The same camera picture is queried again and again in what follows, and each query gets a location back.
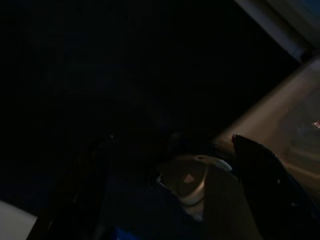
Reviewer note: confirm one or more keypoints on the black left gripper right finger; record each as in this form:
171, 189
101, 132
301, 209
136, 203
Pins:
270, 195

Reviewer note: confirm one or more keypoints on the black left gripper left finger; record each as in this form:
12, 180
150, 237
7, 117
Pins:
95, 200

